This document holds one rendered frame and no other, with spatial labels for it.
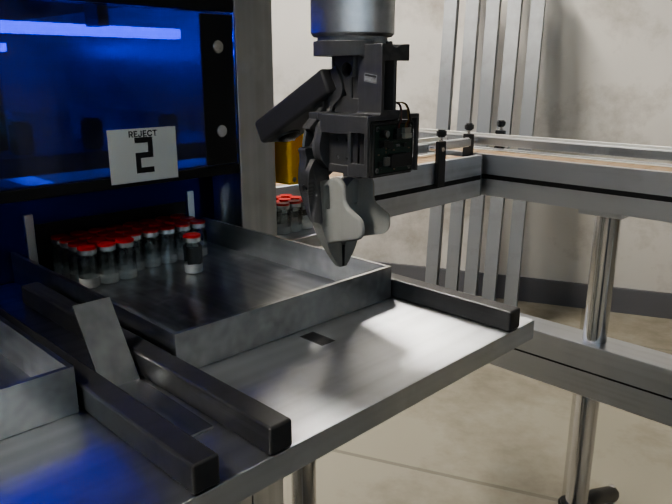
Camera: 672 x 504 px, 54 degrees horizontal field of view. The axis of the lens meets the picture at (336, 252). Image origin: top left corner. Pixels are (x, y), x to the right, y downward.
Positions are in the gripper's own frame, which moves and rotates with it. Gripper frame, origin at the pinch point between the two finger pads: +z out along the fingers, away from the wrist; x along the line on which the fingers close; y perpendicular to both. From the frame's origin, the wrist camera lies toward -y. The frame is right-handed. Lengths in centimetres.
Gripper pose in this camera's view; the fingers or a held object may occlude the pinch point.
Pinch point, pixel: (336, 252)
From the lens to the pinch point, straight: 65.7
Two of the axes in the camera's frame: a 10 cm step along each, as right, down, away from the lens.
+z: 0.0, 9.6, 2.7
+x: 7.0, -1.9, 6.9
